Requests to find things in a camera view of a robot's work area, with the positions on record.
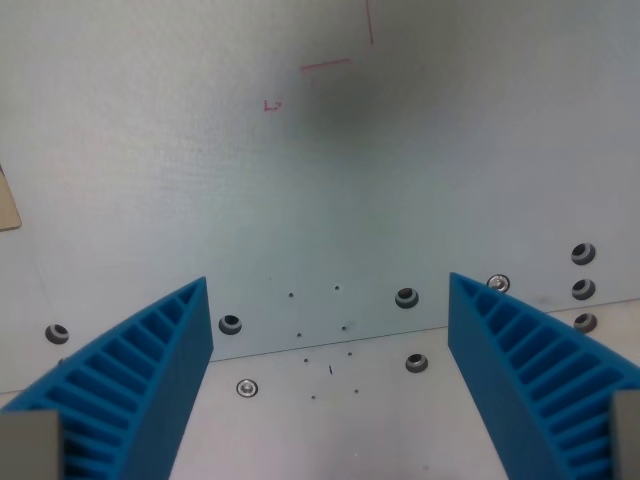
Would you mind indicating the tan wooden board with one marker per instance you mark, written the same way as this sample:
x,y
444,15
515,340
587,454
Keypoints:
x,y
7,200

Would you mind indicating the silver countersunk screw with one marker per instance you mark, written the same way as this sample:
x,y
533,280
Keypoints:
x,y
247,387
499,283

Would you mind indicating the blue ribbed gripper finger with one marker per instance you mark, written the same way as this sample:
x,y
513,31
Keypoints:
x,y
150,380
505,360

